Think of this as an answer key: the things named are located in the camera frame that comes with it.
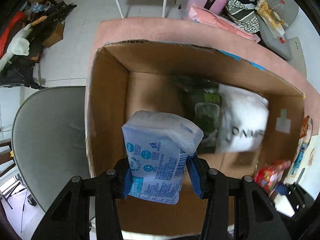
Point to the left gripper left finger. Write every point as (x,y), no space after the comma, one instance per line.
(68,216)

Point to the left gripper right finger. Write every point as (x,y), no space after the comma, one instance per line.
(236,208)

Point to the blue long snack packet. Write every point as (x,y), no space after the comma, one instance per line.
(299,158)

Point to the red snack bag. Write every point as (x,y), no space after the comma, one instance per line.
(269,176)

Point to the blue tissue pack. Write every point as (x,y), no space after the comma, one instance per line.
(158,145)

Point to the orange panda snack bag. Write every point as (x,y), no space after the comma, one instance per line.
(305,127)

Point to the grey round chair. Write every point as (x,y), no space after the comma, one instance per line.
(48,141)

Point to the white NMAX pillow pack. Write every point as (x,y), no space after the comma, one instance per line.
(243,120)

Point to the green snack packet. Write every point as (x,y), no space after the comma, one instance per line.
(201,102)

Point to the yellow crumpled bag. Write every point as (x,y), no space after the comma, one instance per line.
(273,21)

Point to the white goose plush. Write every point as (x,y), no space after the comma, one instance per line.
(19,44)

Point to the small brown cardboard box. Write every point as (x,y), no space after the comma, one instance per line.
(55,36)

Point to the grey chair with clutter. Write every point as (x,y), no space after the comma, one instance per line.
(287,10)

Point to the pink striped table mat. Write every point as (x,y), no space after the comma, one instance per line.
(133,59)

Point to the black white patterned bag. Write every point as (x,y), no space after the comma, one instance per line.
(242,13)

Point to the red plastic bag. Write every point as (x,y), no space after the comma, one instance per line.
(4,37)

